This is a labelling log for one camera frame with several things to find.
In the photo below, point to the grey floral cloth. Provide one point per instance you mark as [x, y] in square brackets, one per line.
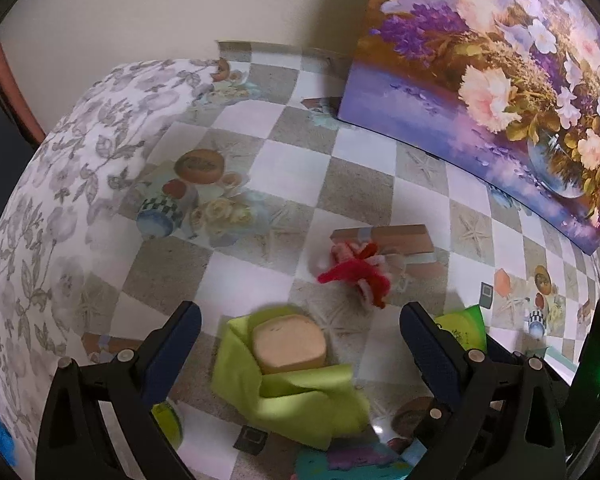
[55, 210]

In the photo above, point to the reddish brown board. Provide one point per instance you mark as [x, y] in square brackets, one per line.
[15, 95]

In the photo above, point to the green packet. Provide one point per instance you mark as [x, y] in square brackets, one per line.
[167, 422]
[460, 327]

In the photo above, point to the white tray with teal rim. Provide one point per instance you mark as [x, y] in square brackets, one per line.
[562, 360]

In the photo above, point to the flower painting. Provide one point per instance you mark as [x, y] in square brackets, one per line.
[430, 85]

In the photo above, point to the checkered printed tablecloth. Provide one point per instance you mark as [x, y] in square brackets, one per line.
[290, 160]

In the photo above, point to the lime green cloth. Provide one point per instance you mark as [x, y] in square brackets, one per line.
[290, 410]

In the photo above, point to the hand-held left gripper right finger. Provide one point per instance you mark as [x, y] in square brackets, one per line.
[430, 350]

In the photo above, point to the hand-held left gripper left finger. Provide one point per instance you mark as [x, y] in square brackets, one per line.
[177, 345]

